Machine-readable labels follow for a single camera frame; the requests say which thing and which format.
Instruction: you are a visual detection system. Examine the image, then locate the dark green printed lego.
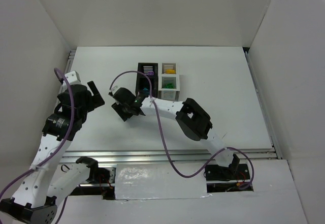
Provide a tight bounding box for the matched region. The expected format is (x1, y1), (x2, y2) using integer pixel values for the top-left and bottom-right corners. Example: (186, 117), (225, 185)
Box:
(163, 83), (176, 89)

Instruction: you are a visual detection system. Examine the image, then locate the yellow lego brick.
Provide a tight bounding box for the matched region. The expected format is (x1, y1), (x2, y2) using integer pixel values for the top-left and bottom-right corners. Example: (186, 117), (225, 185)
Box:
(166, 69), (176, 74)

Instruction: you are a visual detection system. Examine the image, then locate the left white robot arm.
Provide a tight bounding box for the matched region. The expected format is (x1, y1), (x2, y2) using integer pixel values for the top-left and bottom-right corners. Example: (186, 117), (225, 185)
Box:
(1, 81), (105, 223)

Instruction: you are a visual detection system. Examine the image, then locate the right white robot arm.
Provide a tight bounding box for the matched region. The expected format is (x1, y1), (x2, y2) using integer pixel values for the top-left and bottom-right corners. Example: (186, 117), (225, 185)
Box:
(109, 87), (239, 176)

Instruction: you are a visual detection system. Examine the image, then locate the black slotted container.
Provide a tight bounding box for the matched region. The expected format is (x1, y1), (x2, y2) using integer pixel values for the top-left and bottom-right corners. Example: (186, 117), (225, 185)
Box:
(135, 62), (158, 98)

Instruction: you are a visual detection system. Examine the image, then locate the white slotted container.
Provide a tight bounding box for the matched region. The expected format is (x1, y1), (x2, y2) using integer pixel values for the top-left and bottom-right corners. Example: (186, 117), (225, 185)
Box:
(158, 63), (180, 101)

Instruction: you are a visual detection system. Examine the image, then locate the white tape covered plate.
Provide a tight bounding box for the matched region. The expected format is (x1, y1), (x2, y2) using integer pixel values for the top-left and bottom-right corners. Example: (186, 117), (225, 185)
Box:
(115, 164), (208, 200)

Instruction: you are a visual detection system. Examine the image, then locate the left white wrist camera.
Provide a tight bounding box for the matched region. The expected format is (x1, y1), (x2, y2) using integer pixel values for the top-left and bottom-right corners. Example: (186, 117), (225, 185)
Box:
(64, 71), (81, 85)

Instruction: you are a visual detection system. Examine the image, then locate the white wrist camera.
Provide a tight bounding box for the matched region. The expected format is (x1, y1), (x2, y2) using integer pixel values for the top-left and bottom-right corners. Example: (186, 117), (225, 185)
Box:
(64, 71), (81, 85)
(108, 85), (119, 97)

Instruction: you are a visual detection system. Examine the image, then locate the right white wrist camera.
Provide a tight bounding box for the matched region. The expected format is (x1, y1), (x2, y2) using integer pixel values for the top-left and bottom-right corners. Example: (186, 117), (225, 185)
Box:
(108, 85), (119, 97)

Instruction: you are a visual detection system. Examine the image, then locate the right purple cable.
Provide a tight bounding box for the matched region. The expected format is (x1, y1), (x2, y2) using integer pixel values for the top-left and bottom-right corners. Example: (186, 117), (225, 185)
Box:
(109, 70), (255, 190)

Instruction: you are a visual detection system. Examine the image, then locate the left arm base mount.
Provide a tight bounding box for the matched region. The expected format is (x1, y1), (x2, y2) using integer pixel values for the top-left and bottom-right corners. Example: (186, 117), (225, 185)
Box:
(70, 167), (116, 200)

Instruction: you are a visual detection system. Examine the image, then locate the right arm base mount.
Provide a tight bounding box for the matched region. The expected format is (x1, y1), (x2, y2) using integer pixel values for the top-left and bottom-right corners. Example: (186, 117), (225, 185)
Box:
(203, 164), (253, 193)

